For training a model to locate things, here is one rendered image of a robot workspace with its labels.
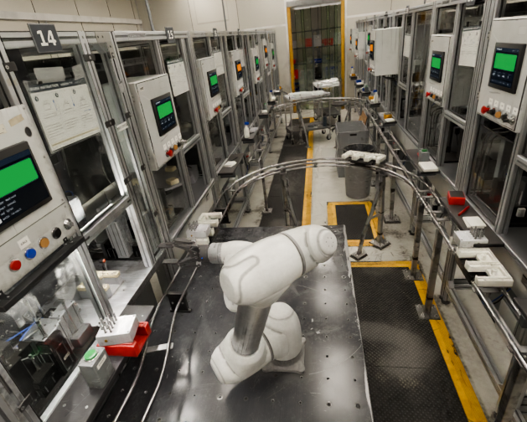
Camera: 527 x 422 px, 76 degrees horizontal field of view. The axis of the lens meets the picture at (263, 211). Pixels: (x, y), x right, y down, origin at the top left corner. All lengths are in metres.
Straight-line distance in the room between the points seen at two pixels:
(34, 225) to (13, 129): 0.30
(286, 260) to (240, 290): 0.13
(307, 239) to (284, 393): 0.79
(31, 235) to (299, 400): 1.11
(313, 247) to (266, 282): 0.15
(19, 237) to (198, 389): 0.89
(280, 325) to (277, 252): 0.59
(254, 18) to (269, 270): 8.94
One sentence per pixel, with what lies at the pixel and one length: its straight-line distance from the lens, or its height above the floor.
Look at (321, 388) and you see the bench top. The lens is 1.52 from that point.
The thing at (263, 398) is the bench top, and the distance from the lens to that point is 1.51.
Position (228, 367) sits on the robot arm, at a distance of 1.35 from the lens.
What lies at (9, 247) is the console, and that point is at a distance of 1.22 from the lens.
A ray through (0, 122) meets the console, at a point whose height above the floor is 1.80.
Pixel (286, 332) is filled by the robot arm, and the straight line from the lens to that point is 1.41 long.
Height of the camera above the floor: 1.93
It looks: 27 degrees down
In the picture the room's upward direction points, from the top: 7 degrees counter-clockwise
